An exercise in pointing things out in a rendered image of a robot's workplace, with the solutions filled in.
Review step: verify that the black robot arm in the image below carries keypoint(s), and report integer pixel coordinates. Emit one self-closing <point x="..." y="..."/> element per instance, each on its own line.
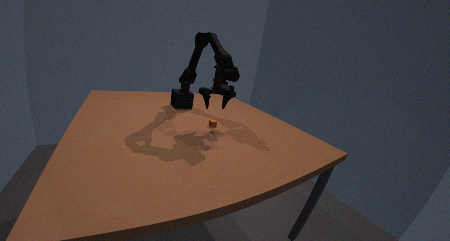
<point x="224" y="68"/>

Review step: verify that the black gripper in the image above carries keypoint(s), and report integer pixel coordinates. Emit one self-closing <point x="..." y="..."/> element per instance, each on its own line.
<point x="205" y="92"/>

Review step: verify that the orange block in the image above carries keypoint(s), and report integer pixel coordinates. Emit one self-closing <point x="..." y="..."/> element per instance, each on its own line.
<point x="212" y="123"/>

